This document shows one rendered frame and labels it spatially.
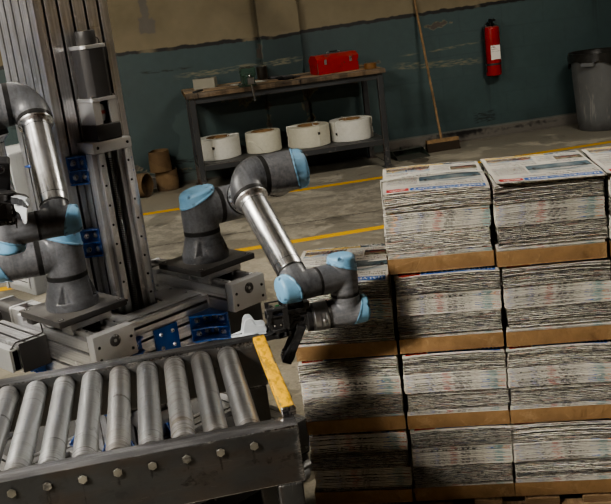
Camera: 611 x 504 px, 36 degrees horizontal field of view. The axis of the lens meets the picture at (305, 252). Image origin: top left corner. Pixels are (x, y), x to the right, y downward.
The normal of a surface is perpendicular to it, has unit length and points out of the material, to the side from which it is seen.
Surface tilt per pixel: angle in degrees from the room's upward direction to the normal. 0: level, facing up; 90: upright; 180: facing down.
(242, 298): 90
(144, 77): 90
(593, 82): 98
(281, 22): 90
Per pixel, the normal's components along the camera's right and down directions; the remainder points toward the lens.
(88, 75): 0.00, 0.26
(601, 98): -0.40, 0.39
